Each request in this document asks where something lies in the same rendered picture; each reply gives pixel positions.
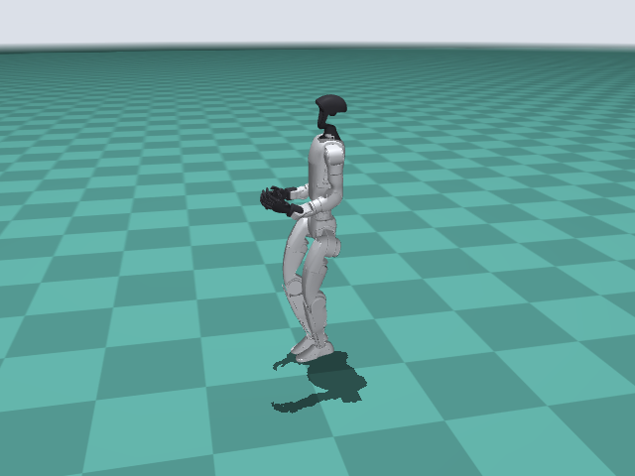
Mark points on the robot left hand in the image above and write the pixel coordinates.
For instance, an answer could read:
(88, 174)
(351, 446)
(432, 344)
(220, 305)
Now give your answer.
(278, 205)

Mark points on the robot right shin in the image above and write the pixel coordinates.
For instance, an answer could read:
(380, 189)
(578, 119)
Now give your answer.
(296, 303)

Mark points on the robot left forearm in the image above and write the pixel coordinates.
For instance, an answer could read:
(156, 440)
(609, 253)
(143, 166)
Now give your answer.
(320, 204)

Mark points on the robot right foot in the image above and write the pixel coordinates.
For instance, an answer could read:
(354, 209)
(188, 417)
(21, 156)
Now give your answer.
(304, 344)

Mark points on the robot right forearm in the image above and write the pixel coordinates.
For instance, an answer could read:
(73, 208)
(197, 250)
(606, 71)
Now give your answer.
(302, 192)

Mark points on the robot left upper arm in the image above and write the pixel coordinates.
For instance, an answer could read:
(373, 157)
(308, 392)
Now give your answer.
(334, 159)

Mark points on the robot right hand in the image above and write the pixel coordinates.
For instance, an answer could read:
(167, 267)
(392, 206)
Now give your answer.
(286, 193)

